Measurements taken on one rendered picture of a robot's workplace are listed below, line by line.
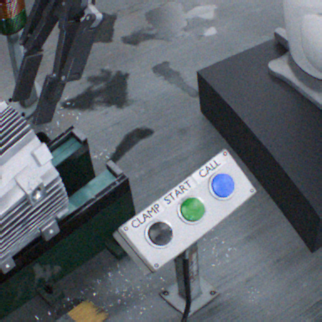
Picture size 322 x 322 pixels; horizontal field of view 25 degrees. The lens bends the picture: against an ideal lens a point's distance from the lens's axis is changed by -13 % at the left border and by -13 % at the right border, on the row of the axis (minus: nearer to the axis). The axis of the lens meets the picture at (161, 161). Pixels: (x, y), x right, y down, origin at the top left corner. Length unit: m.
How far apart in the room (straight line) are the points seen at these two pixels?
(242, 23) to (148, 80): 0.27
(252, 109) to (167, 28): 0.38
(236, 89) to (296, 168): 0.19
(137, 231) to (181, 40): 0.68
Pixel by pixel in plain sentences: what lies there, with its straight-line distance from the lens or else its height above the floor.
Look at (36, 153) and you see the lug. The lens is 1.03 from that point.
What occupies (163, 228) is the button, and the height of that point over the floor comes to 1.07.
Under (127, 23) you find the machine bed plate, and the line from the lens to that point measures 1.63.
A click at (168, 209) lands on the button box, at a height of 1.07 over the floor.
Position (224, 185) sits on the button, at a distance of 0.99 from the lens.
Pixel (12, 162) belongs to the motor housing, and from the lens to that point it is 1.04.
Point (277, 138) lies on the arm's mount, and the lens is 1.24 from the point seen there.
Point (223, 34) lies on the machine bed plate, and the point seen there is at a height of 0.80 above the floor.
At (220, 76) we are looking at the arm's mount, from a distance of 1.34.
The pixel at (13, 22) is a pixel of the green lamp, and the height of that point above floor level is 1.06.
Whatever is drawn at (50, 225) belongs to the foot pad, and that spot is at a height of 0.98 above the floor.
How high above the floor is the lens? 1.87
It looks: 52 degrees down
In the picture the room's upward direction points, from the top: 8 degrees counter-clockwise
